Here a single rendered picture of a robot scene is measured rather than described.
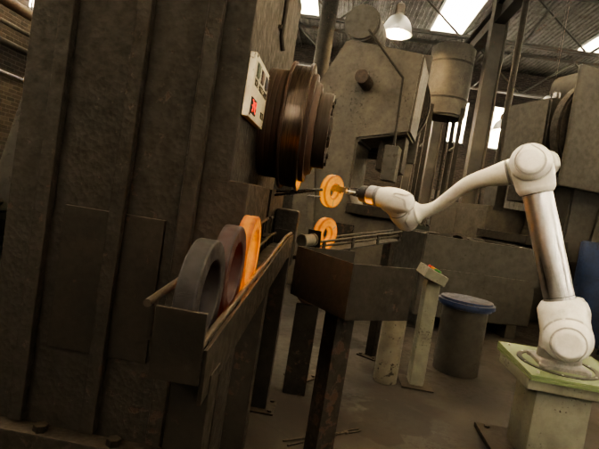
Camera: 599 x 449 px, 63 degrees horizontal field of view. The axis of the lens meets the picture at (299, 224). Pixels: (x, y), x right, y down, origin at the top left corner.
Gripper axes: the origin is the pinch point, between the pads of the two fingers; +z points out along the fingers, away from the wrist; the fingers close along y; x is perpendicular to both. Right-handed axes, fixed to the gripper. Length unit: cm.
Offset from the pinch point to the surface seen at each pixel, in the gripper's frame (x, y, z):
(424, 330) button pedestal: -62, 44, -42
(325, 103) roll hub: 28, -53, -27
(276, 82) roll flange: 32, -67, -15
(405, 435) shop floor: -89, -10, -65
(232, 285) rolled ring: -24, -119, -64
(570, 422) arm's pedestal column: -67, 14, -115
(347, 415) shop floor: -91, -17, -42
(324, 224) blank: -17.4, -4.5, -2.4
